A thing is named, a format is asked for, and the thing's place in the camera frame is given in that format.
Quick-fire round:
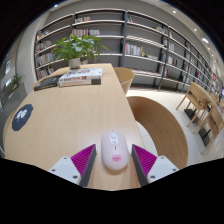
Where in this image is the white picture-cover book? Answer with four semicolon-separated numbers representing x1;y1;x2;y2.
58;67;104;82

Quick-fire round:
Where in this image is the grey wall shelf unit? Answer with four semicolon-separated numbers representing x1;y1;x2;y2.
34;8;224;98

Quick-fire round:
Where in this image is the white red-lettered book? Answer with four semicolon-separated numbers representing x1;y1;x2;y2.
57;78;102;88

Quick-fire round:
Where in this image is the black hardcover book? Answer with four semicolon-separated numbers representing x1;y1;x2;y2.
33;75;63;92

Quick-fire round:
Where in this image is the dark octagonal mouse pad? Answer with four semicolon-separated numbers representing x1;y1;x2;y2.
11;103;34;132

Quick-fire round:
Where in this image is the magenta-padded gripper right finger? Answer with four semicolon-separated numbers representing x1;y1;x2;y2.
131;143;180;188

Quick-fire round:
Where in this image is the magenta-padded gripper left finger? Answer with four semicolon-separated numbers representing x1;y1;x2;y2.
48;143;98;188

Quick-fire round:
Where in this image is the round-backed wooden chair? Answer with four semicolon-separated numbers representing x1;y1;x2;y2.
126;95;189;170
113;66;135;96

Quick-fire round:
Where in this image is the light wooden table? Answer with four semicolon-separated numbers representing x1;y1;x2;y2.
175;81;213;128

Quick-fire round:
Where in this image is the small green potted plant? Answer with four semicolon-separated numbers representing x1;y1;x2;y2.
9;73;24;92

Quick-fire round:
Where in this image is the green potted plant white pot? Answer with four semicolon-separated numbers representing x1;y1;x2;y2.
51;33;110;70

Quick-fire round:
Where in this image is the pale pink computer mouse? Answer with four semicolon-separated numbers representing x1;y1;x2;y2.
100;129;130;171

